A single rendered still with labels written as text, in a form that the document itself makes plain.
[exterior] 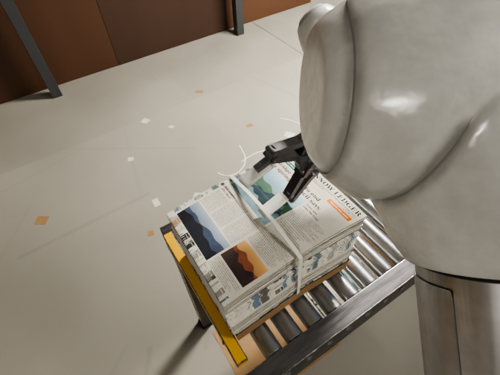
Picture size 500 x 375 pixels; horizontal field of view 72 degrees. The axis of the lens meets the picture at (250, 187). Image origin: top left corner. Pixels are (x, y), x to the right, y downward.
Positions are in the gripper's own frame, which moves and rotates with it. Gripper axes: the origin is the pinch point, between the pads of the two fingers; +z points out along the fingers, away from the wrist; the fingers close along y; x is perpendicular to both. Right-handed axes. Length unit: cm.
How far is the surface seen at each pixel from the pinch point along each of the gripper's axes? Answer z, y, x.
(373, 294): -10.4, 37.3, -22.8
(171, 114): -5, 117, 190
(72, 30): 17, 65, 291
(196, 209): 12.5, 5.7, 11.6
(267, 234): 2.8, 8.1, -4.4
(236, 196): 2.7, 7.9, 8.8
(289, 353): 15.9, 29.1, -22.1
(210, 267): 17.0, 4.6, -4.0
